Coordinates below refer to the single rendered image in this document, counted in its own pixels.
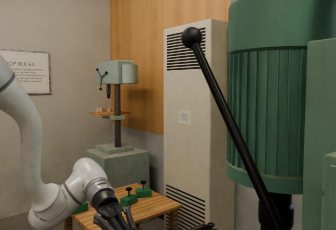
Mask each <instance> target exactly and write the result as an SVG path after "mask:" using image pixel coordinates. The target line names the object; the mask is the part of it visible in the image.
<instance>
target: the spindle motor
mask: <svg viewBox="0 0 336 230"><path fill-rule="evenodd" d="M332 38H336V0H233V1H232V3H231V5H230V7H229V9H228V54H229V56H228V72H227V105H228V107H229V109H230V111H231V113H232V115H233V118H234V120H235V122H236V124H237V126H238V128H239V131H240V133H241V135H242V137H243V139H244V141H245V143H246V146H247V148H248V150H249V152H250V154H251V156H252V159H253V161H254V163H255V165H256V167H257V169H258V171H259V174H260V176H261V178H262V180H263V182H264V184H265V186H266V189H267V191H268V192H274V193H283V194H303V172H304V140H305V109H306V77H307V46H308V42H310V41H316V40H324V39H332ZM226 174H227V176H228V177H229V178H230V179H231V180H233V181H234V182H236V183H238V184H241V185H243V186H246V187H250V188H253V189H254V186H253V184H252V182H251V180H250V177H249V175H248V173H247V171H246V169H245V166H244V164H243V162H242V160H241V157H240V155H239V153H238V151H237V148H236V146H235V144H234V142H233V140H232V137H231V135H230V133H229V131H228V128H227V145H226Z"/></svg>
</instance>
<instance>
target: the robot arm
mask: <svg viewBox="0 0 336 230"><path fill-rule="evenodd" d="M0 109H1V110H2V111H4V112H5V113H7V114H8V115H9V116H10V117H12V118H13V119H14V120H15V121H16V123H17V124H18V127H19V130H20V141H21V172H22V182H23V186H24V189H25V191H26V193H27V194H28V196H29V197H30V198H31V199H32V202H31V206H32V208H31V209H30V211H29V213H28V217H27V218H28V223H29V225H30V226H31V227H32V228H33V229H34V230H50V229H52V228H54V227H55V226H57V225H59V224H60V223H61V222H63V221H64V220H65V219H67V218H68V217H69V216H70V215H72V214H73V213H74V212H75V211H76V210H77V209H78V208H79V207H80V206H81V205H82V204H83V203H84V202H86V201H89V203H90V205H91V206H92V207H93V208H95V209H96V211H97V214H95V215H94V217H93V223H94V224H96V225H98V226H99V227H100V228H101V229H102V230H136V225H135V222H134V219H133V216H132V213H131V206H127V207H123V205H121V204H120V203H119V201H118V199H117V197H116V196H115V191H114V189H113V188H112V186H111V185H110V183H109V181H108V178H107V175H106V173H105V172H104V170H103V169H102V168H101V166H100V165H98V164H97V163H96V162H95V161H94V160H93V159H91V158H87V157H85V158H81V159H79V160H78V161H77V162H76V163H75V164H74V166H73V169H72V174H71V175H70V177H69V178H68V179H67V180H66V181H65V182H64V183H63V184H61V185H59V184H54V183H49V184H44V183H43V182H42V179H41V162H42V143H43V127H42V121H41V118H40V115H39V113H38V110H37V108H36V107H35V105H34V103H33V102H32V100H31V99H30V97H29V96H28V94H27V93H26V91H25V90H24V88H23V86H22V85H21V83H20V81H19V80H18V78H17V76H16V75H15V73H14V72H13V71H12V69H11V68H10V67H9V65H8V64H7V62H6V61H5V59H4V58H3V57H2V56H1V55H0ZM122 211H123V212H124V214H125V215H126V220H127V222H126V220H125V219H124V217H123V215H122ZM106 221H107V222H106Z"/></svg>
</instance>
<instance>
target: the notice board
mask: <svg viewBox="0 0 336 230"><path fill-rule="evenodd" d="M0 55H1V56H2V57H3V58H4V59H5V61H6V62H7V64H8V65H9V67H10V68H11V69H12V71H13V72H14V73H15V75H16V76H17V78H18V80H19V81H20V83H21V85H22V86H23V88H24V90H25V91H26V93H27V94H28V95H45V94H51V65H50V52H42V51H27V50H12V49H0Z"/></svg>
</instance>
